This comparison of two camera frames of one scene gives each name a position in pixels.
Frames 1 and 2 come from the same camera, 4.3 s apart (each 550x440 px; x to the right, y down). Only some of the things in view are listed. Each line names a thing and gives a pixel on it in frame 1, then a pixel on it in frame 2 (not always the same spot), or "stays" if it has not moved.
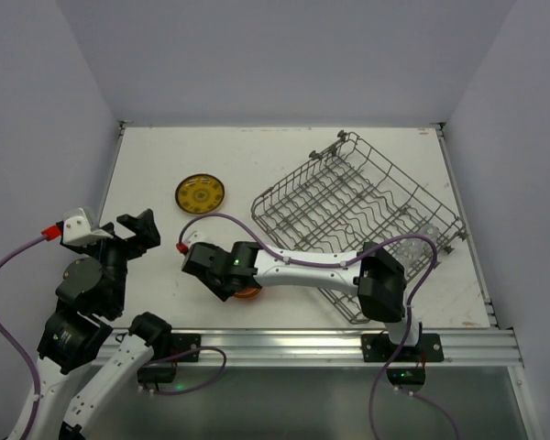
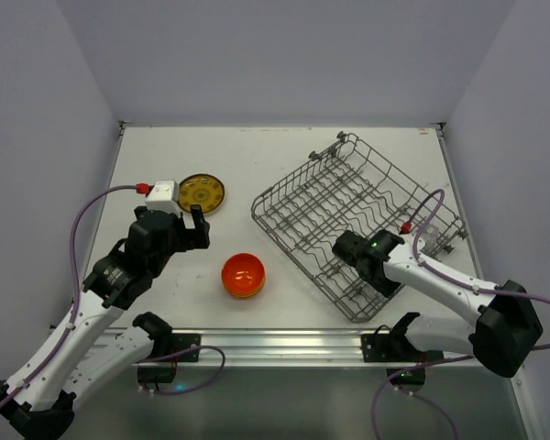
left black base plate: [182, 343] stays
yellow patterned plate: [199, 193] stays
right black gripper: [201, 264] -> [353, 252]
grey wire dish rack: [346, 193] stays
